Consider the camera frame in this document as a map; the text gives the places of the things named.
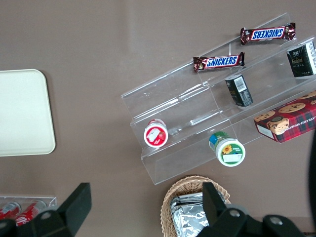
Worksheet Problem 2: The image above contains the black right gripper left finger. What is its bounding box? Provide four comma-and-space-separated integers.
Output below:
0, 182, 92, 237

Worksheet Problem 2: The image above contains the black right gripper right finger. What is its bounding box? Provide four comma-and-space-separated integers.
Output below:
195, 182, 306, 237

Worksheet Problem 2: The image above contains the light wicker basket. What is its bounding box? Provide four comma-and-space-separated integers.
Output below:
160, 175, 232, 237

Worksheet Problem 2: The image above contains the beige plastic tray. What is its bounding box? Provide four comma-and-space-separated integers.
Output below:
0, 69, 56, 157

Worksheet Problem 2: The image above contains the clear acrylic bottle rack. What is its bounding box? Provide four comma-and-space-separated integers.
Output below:
0, 196, 58, 223

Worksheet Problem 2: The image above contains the foil-wrapped pack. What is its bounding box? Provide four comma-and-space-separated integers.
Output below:
172, 203, 210, 237
169, 192, 204, 210

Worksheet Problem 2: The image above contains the red Coca-Cola bottle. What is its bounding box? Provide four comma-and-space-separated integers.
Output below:
16, 199, 48, 227
0, 201, 22, 221

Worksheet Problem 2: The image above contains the green lid sunflower cup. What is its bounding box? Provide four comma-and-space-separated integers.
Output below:
208, 131, 246, 167

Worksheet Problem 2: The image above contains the red lid yogurt cup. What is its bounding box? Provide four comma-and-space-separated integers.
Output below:
143, 118, 169, 148

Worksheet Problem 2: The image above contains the clear acrylic stepped shelf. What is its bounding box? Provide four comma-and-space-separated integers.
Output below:
120, 12, 316, 186

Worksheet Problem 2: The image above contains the red tartan cookie box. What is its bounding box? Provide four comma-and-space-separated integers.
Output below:
253, 90, 316, 144

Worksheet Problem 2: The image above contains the small black carton box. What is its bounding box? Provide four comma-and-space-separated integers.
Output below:
286, 40, 316, 79
225, 74, 254, 108

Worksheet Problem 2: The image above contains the Snickers chocolate bar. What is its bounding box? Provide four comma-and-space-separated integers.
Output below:
193, 51, 245, 73
240, 22, 296, 46

